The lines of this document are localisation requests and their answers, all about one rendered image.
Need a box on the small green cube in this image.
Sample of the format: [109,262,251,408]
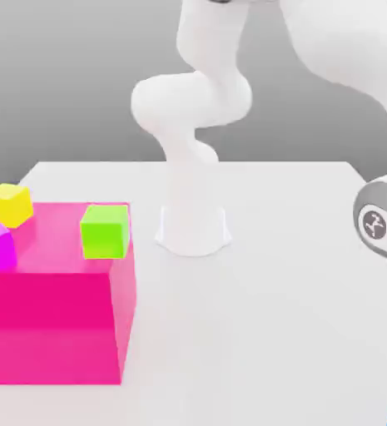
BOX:
[79,204,131,260]

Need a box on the small yellow cube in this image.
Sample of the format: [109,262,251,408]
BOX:
[0,182,34,230]

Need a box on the large pink box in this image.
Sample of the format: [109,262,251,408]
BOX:
[0,201,137,386]

